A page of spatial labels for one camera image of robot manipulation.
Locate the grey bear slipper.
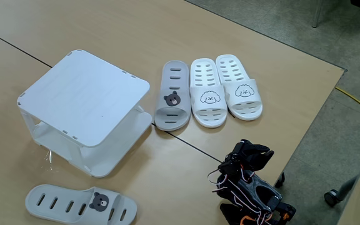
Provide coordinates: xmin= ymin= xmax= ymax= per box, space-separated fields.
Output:
xmin=24 ymin=184 xmax=138 ymax=225
xmin=153 ymin=60 xmax=192 ymax=131

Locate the metal chair leg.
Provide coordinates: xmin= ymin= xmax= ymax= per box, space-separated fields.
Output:
xmin=311 ymin=0 xmax=324 ymax=29

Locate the grey table leg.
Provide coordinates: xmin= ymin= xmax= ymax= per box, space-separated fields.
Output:
xmin=336 ymin=175 xmax=359 ymax=201

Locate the black caster wheel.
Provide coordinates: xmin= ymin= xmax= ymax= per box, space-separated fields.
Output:
xmin=324 ymin=189 xmax=340 ymax=208
xmin=274 ymin=172 xmax=286 ymax=189

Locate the white dog slipper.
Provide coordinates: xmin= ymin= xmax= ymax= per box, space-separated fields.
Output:
xmin=215 ymin=54 xmax=264 ymax=122
xmin=189 ymin=57 xmax=228 ymax=129

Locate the white two-shelf shoe rack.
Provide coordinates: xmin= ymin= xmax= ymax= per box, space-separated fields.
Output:
xmin=16 ymin=49 xmax=153 ymax=178

